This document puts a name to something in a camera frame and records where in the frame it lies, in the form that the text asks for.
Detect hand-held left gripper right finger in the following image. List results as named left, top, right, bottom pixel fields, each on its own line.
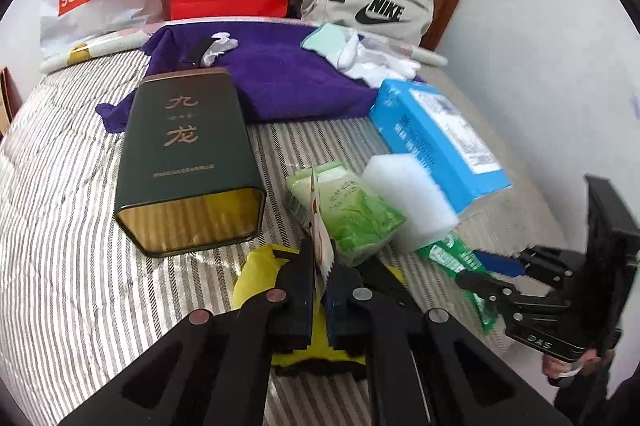
left=324, top=264, right=572, bottom=426

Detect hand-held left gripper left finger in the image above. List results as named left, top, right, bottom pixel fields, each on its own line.
left=60, top=237, right=319, bottom=426

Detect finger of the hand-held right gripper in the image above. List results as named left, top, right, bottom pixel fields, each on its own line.
left=452, top=268, right=571, bottom=315
left=472, top=245, right=576, bottom=280

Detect green wipes packet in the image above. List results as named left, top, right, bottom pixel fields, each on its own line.
left=415, top=230, right=501, bottom=335

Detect yellow pouch with black straps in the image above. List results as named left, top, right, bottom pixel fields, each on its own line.
left=232, top=243, right=407, bottom=378

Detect fruit print sachet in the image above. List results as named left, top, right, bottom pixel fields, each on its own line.
left=307, top=170, right=337, bottom=278

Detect light green tissue pack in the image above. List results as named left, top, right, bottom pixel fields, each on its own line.
left=285, top=160, right=407, bottom=268

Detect white sponge block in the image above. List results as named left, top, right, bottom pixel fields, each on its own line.
left=360, top=151, right=460, bottom=252

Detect purple towel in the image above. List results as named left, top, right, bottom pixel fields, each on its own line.
left=95, top=20, right=427, bottom=136

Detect white cloth gloves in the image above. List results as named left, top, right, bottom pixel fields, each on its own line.
left=335, top=30, right=422, bottom=90

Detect clear plastic packet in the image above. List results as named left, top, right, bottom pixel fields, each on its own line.
left=359, top=33, right=419, bottom=57

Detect black watch strap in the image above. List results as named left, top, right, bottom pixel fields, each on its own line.
left=191, top=35, right=217, bottom=68

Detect white tissue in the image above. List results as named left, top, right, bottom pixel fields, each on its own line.
left=202, top=30, right=240, bottom=65

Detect person's right forearm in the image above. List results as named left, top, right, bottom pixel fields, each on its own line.
left=555, top=331, right=640, bottom=426

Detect person's right hand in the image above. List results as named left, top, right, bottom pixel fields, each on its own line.
left=542, top=341, right=615, bottom=388

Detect blue cardboard box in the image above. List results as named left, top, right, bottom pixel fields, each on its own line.
left=368, top=78, right=514, bottom=215

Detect dark green tin box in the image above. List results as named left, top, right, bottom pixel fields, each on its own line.
left=113, top=66, right=266, bottom=258

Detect rolled paper poster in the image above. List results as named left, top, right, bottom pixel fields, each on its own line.
left=39, top=18, right=446, bottom=75

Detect patterned brown notebook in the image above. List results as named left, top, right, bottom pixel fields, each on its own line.
left=0, top=66, right=24, bottom=138

